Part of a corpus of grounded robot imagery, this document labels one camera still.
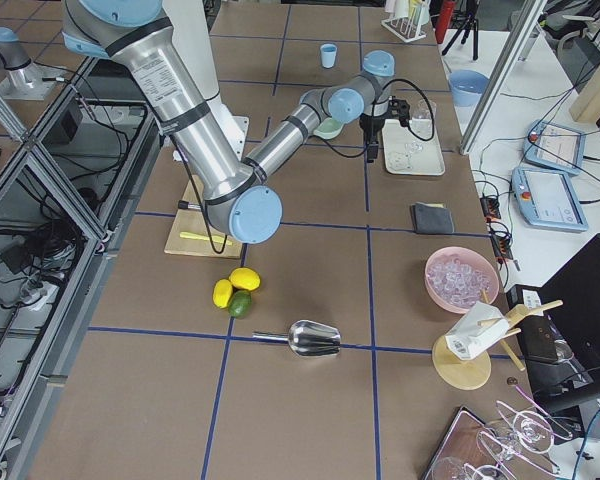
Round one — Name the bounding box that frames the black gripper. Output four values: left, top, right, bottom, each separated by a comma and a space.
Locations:
359, 97, 410, 131

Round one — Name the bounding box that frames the green bowl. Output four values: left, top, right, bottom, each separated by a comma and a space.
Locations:
313, 118, 344, 140

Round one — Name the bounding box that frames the light blue cup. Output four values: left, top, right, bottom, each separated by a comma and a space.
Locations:
320, 43, 338, 69

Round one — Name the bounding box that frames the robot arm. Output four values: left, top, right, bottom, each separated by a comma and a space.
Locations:
63, 1, 282, 244
242, 50, 395, 184

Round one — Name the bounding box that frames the blue bowl with fork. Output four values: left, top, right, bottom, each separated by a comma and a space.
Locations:
448, 70, 489, 107

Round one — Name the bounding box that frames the pink bowl of ice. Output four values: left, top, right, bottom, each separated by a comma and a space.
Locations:
424, 247, 500, 314

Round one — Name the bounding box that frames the metal ice scoop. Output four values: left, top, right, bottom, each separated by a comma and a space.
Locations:
252, 319, 341, 357

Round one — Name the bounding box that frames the cream bear tray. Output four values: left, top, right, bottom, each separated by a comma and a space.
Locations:
382, 119, 445, 176

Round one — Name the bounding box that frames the clear wine glass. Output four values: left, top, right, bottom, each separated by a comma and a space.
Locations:
406, 99, 437, 154

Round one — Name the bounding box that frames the white cup rack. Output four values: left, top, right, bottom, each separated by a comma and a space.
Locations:
381, 0, 430, 43

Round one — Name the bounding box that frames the grey yellow folded cloth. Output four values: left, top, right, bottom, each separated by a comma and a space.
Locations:
411, 202, 455, 235

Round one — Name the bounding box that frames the teach pendant far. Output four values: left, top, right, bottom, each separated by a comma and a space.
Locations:
523, 120, 585, 176

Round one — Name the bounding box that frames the teach pendant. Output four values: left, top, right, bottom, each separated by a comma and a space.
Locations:
523, 120, 585, 176
511, 167, 589, 232

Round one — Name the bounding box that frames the yellow plastic knife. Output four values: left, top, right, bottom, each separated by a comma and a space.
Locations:
179, 231, 233, 246

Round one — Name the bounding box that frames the teach pendant near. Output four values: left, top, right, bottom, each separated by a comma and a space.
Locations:
511, 167, 589, 232

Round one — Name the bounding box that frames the yellow lemon upper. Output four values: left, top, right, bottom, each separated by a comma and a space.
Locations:
229, 267, 261, 291

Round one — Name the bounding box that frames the yellow lemon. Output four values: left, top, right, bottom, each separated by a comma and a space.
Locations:
229, 267, 261, 291
212, 279, 234, 309

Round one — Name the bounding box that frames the steel muddler black tip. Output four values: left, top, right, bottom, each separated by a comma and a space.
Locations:
177, 200, 202, 211

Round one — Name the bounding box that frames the wooden cutting board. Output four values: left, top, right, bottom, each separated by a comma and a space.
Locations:
164, 179, 245, 260

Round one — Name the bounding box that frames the green lime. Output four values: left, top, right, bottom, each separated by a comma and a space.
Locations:
227, 290, 252, 318

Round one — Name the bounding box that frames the yellow lemon lower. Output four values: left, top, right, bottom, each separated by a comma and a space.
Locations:
212, 279, 234, 309

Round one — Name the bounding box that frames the white paper carton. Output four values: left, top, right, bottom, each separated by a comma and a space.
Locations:
445, 302, 509, 361

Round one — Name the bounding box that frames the aluminium frame post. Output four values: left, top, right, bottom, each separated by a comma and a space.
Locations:
459, 0, 547, 155

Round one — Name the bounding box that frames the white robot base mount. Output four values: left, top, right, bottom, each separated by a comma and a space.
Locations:
163, 0, 249, 159

